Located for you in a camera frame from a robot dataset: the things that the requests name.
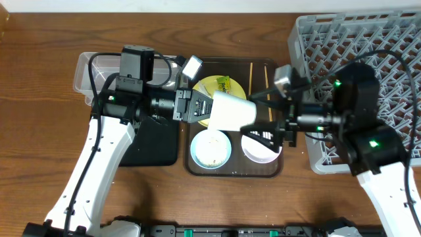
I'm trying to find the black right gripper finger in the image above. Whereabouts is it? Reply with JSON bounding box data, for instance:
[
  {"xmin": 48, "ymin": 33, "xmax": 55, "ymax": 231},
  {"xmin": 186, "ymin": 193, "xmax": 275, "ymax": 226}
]
[
  {"xmin": 240, "ymin": 123, "xmax": 284, "ymax": 152},
  {"xmin": 249, "ymin": 88, "xmax": 289, "ymax": 109}
]

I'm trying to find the white plastic cup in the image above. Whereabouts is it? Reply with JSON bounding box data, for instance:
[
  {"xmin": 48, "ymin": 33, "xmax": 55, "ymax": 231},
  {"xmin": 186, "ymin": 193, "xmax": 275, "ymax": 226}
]
[{"xmin": 208, "ymin": 91, "xmax": 257, "ymax": 132}]

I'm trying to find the green snack wrapper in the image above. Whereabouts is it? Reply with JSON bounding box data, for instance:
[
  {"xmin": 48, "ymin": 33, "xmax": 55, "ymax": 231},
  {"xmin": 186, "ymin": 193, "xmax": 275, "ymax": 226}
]
[{"xmin": 216, "ymin": 76, "xmax": 231, "ymax": 94}]

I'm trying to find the light blue bowl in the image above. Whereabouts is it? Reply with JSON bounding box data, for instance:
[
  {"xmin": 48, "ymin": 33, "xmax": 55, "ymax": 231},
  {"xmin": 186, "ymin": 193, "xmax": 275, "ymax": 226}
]
[{"xmin": 189, "ymin": 130, "xmax": 232, "ymax": 169}]

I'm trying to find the white tissue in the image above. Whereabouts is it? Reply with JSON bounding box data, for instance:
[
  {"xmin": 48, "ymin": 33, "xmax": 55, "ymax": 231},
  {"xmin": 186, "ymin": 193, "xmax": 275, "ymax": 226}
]
[{"xmin": 197, "ymin": 82, "xmax": 212, "ymax": 98}]

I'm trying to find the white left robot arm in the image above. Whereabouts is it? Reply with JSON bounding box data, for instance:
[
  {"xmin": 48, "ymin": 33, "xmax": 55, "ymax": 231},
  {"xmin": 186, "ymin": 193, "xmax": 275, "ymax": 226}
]
[{"xmin": 22, "ymin": 45, "xmax": 213, "ymax": 237}]

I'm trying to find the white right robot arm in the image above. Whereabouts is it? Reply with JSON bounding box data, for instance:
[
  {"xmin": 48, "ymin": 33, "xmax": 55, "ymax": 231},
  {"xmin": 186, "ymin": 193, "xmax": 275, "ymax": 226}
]
[{"xmin": 240, "ymin": 63, "xmax": 420, "ymax": 236}]

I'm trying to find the black waste tray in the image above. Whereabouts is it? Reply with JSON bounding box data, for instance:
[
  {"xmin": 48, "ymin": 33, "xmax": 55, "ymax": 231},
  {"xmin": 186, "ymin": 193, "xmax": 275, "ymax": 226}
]
[{"xmin": 119, "ymin": 118, "xmax": 179, "ymax": 167}]

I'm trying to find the grey dishwasher rack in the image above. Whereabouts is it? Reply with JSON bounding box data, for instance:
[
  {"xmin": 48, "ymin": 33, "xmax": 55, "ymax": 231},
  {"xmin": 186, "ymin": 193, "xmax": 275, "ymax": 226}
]
[{"xmin": 287, "ymin": 9, "xmax": 421, "ymax": 175}]

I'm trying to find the right wooden chopstick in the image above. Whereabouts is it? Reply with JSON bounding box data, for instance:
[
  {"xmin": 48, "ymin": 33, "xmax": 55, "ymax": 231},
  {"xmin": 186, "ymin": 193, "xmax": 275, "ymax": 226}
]
[{"xmin": 264, "ymin": 66, "xmax": 273, "ymax": 122}]

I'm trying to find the wooden chopstick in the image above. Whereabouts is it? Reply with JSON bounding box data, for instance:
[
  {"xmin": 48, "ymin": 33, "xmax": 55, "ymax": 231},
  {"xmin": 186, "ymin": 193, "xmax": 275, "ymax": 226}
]
[
  {"xmin": 264, "ymin": 66, "xmax": 273, "ymax": 122},
  {"xmin": 248, "ymin": 63, "xmax": 253, "ymax": 96}
]

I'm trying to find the white bowl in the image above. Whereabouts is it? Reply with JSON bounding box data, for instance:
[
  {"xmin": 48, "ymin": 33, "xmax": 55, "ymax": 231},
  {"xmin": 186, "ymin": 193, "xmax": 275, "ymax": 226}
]
[{"xmin": 241, "ymin": 136, "xmax": 282, "ymax": 164}]

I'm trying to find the yellow plate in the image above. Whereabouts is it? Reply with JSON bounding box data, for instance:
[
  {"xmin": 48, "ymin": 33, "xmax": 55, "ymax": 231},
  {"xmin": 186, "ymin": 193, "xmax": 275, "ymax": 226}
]
[{"xmin": 193, "ymin": 75, "xmax": 247, "ymax": 130}]

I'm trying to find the dark brown serving tray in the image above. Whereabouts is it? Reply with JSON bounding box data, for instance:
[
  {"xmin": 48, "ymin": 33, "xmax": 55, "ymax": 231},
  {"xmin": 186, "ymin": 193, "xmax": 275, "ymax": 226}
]
[{"xmin": 184, "ymin": 57, "xmax": 284, "ymax": 178}]

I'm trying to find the left wooden chopstick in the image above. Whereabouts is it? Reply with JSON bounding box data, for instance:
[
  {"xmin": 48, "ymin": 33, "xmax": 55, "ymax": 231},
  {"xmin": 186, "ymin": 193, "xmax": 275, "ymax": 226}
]
[{"xmin": 248, "ymin": 63, "xmax": 253, "ymax": 96}]

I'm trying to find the clear plastic container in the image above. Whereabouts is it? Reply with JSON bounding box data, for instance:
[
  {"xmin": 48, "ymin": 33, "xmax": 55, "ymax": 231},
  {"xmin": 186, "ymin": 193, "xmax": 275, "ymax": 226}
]
[{"xmin": 73, "ymin": 52, "xmax": 188, "ymax": 106}]

